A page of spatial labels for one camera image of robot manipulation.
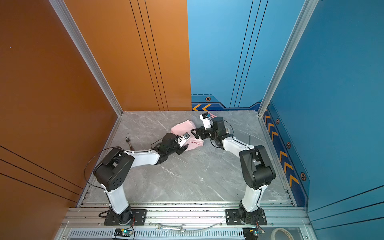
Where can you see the silver wrench on rail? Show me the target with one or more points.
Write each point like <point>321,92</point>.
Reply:
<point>158,227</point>

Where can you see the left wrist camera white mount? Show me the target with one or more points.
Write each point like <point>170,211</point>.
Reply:
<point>182,140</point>

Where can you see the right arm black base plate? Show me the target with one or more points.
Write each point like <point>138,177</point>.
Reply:
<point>241,217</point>

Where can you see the right green circuit board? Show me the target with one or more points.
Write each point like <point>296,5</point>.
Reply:
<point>250,233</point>

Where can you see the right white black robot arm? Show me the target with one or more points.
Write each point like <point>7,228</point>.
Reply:
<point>257,169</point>

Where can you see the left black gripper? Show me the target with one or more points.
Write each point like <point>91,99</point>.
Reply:
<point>181,149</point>

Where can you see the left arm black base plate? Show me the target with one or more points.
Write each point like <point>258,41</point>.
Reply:
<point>135,217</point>

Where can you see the green circuit board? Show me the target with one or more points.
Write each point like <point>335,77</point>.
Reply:
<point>124,234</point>
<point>250,233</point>

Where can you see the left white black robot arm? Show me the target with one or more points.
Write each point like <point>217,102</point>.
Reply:
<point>113,169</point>

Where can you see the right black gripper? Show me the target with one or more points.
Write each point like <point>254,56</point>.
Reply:
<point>200,130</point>

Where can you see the left green circuit board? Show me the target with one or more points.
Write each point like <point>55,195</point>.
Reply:
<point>124,234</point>

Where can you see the red handled ratchet tool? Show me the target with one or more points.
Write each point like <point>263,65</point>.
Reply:
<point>129,143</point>

